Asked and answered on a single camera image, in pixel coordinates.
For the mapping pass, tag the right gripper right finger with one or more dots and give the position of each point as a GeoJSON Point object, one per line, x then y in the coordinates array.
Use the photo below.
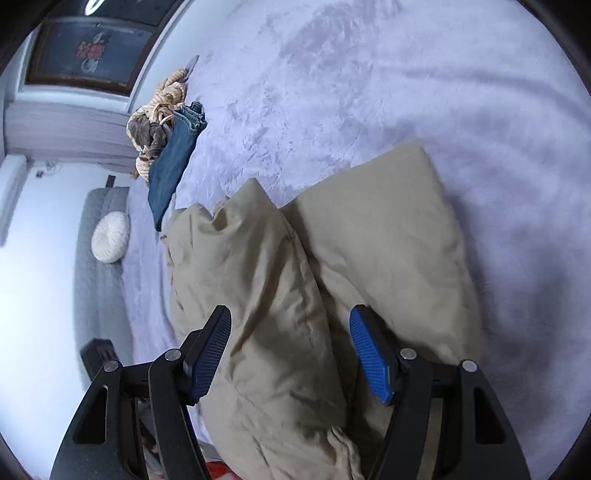
{"type": "Point", "coordinates": [476, 439]}

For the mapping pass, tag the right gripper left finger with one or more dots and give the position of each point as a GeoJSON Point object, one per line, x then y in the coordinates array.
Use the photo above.
{"type": "Point", "coordinates": [103, 438]}

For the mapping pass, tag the beige puffer jacket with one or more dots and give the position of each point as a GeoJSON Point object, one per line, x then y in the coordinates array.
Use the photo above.
{"type": "Point", "coordinates": [289, 400]}

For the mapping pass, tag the brown beige clothes pile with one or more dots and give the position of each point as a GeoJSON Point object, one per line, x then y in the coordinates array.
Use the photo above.
{"type": "Point", "coordinates": [150, 126]}

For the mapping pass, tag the grey quilted headboard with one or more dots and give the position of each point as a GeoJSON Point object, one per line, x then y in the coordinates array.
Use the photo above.
{"type": "Point", "coordinates": [99, 310]}

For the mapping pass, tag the round white pillow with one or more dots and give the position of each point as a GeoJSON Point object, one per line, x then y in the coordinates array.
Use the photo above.
{"type": "Point", "coordinates": [110, 237]}

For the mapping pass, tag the folded blue jeans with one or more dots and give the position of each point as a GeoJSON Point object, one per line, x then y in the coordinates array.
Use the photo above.
{"type": "Point", "coordinates": [167, 170]}

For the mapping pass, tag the grey curtain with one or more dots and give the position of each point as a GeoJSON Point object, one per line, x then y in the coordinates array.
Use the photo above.
{"type": "Point", "coordinates": [67, 133]}

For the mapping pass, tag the lavender plush bed blanket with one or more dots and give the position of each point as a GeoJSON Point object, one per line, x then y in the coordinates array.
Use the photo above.
{"type": "Point", "coordinates": [297, 91]}

